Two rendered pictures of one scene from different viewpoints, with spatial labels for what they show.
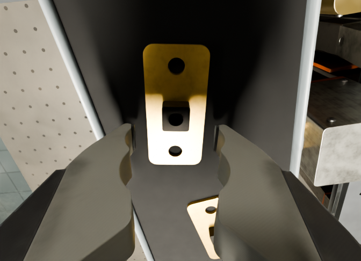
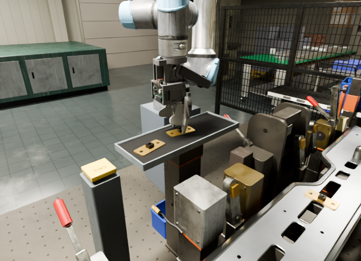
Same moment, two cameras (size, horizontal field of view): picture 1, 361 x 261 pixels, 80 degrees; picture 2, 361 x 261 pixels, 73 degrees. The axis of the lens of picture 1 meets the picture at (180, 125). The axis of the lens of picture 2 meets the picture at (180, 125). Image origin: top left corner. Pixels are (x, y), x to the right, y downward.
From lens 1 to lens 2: 71 cm
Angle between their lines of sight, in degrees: 84
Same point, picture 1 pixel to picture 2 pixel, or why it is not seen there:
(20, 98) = not seen: hidden behind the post
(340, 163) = (189, 186)
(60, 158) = (54, 217)
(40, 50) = (134, 193)
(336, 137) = (196, 179)
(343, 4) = (226, 171)
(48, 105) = not seen: hidden behind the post
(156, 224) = (143, 138)
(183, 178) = (164, 137)
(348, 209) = not seen: outside the picture
